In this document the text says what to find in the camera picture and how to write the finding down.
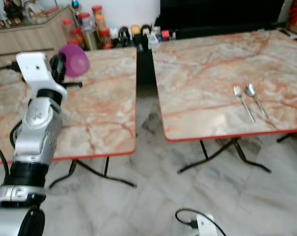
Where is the tall red-lid orange jar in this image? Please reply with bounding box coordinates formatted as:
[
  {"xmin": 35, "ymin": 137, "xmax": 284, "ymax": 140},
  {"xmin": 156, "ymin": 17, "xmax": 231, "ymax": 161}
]
[{"xmin": 91, "ymin": 5, "xmax": 114, "ymax": 50}]

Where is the yellow-cap bottle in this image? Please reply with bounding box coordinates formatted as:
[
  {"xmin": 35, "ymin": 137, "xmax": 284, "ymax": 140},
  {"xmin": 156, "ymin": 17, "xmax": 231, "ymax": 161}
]
[{"xmin": 131, "ymin": 25, "xmax": 142, "ymax": 48}]

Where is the light wooden sideboard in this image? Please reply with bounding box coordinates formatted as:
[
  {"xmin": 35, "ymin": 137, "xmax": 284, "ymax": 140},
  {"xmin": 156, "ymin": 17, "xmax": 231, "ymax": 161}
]
[{"xmin": 0, "ymin": 5, "xmax": 76, "ymax": 69}]

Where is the marble folding table with plate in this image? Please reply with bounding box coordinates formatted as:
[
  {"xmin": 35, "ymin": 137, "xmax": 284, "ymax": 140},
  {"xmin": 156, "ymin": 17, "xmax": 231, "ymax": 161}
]
[{"xmin": 0, "ymin": 46, "xmax": 138, "ymax": 189}]

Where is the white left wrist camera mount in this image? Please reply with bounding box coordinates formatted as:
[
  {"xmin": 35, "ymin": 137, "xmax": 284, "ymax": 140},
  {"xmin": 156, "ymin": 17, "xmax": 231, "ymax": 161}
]
[{"xmin": 16, "ymin": 51, "xmax": 68, "ymax": 98}]

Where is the dark sauce bottle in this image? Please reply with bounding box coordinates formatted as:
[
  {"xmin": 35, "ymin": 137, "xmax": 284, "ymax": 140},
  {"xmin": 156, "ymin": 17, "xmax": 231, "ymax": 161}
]
[{"xmin": 117, "ymin": 26, "xmax": 132, "ymax": 49}]

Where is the silver metal fork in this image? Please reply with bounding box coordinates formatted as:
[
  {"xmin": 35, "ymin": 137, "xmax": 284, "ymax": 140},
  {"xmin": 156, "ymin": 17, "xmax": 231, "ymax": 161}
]
[{"xmin": 233, "ymin": 86, "xmax": 257, "ymax": 123}]

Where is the silver metal spoon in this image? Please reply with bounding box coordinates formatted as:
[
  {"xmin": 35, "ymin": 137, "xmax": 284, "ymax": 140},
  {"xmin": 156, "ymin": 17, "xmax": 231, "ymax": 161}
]
[{"xmin": 245, "ymin": 84, "xmax": 270, "ymax": 120}]

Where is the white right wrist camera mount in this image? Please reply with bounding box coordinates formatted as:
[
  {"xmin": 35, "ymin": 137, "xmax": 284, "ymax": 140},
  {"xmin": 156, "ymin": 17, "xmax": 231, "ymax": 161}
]
[{"xmin": 196, "ymin": 214, "xmax": 218, "ymax": 236}]

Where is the small red-lid clear jar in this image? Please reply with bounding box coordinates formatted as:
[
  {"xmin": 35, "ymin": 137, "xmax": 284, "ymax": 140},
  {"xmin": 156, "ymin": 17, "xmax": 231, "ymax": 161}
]
[{"xmin": 62, "ymin": 19, "xmax": 81, "ymax": 49}]

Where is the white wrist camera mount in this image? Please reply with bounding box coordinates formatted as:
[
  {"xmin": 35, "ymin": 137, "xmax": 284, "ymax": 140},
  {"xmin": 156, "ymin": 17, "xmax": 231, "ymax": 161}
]
[
  {"xmin": 16, "ymin": 51, "xmax": 68, "ymax": 98},
  {"xmin": 196, "ymin": 214, "xmax": 218, "ymax": 236}
]

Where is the red-lid jar with silver contents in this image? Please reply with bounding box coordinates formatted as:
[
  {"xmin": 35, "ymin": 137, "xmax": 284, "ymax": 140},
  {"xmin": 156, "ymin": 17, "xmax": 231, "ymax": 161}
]
[{"xmin": 78, "ymin": 13, "xmax": 99, "ymax": 51}]

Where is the purple plastic bowl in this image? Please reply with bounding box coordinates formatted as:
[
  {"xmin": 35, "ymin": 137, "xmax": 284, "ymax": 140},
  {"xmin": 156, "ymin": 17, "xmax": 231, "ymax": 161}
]
[{"xmin": 58, "ymin": 44, "xmax": 91, "ymax": 78}]

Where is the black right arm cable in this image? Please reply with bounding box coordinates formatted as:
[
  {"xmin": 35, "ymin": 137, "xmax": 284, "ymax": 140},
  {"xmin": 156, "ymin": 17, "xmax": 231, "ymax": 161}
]
[{"xmin": 175, "ymin": 208, "xmax": 228, "ymax": 236}]

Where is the marble folding table with cutlery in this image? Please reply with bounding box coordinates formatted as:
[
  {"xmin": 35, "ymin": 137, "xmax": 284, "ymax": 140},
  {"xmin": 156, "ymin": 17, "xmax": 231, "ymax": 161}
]
[{"xmin": 151, "ymin": 29, "xmax": 297, "ymax": 174}]

